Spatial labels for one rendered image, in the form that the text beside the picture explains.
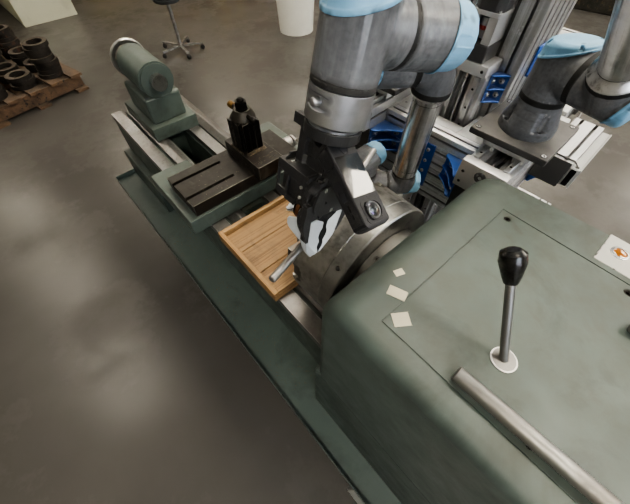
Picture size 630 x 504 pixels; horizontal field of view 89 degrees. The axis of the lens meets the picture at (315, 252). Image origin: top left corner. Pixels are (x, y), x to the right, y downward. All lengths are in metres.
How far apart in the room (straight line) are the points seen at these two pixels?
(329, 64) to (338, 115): 0.05
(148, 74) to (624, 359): 1.54
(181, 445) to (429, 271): 1.49
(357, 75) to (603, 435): 0.51
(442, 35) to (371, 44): 0.09
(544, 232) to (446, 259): 0.20
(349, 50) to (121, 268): 2.15
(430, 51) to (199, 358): 1.72
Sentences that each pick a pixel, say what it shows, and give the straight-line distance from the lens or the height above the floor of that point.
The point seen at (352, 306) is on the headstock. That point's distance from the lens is 0.51.
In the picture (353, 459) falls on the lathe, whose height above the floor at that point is 0.54.
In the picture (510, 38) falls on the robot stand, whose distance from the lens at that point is 1.27.
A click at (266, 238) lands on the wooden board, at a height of 0.88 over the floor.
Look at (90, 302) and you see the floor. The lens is 2.32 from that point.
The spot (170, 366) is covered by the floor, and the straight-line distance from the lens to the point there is 1.93.
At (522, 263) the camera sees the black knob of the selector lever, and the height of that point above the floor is 1.40.
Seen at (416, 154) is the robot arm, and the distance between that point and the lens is 1.00.
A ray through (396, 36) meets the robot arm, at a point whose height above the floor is 1.58.
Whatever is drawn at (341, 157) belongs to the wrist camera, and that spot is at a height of 1.46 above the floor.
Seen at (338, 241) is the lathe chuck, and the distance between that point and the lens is 0.63.
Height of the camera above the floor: 1.70
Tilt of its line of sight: 54 degrees down
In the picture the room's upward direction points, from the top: straight up
